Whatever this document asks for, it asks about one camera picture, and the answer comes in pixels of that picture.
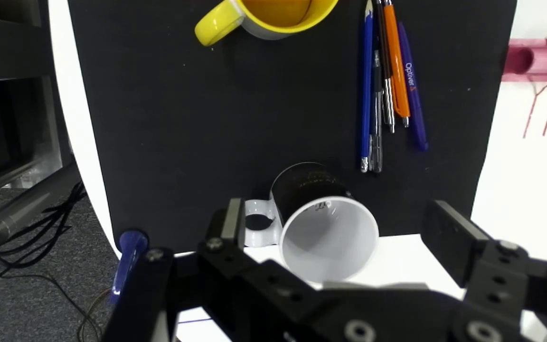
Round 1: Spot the black mat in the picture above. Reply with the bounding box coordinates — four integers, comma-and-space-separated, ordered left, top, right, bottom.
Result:
67, 0, 519, 255

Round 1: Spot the blue pencil with eraser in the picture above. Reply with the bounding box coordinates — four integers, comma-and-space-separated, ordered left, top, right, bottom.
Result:
359, 0, 374, 173

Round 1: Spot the blue plastic handle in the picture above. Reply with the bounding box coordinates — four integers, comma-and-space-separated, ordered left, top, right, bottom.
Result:
109, 230, 150, 304

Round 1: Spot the bundle of black cables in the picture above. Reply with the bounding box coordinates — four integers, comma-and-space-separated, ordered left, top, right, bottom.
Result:
0, 180, 89, 288

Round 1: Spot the orange pen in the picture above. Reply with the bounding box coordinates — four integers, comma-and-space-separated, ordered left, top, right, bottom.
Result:
382, 0, 411, 128

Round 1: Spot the yellow mug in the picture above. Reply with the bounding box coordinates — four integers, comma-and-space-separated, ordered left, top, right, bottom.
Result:
194, 0, 340, 47

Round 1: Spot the grey metal shelf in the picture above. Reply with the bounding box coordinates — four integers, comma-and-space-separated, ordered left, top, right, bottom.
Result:
0, 0, 73, 200

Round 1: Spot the pink tube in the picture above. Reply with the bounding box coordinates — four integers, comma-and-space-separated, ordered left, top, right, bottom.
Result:
501, 38, 547, 83

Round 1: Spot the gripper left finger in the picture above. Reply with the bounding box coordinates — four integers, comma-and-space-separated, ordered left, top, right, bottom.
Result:
101, 198, 375, 342

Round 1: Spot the grey metal bar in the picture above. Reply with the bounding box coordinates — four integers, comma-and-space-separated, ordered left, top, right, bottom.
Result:
0, 164, 82, 253

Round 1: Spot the black and silver pen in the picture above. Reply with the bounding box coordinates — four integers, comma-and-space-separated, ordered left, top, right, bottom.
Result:
376, 0, 396, 134

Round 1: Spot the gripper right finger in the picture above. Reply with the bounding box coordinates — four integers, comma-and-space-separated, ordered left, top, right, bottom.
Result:
420, 199, 547, 342

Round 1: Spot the purple pen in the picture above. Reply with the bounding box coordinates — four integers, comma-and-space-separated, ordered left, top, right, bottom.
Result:
397, 21, 430, 153

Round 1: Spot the white mug with black outside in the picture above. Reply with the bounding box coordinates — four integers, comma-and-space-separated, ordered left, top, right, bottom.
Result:
244, 161, 380, 285

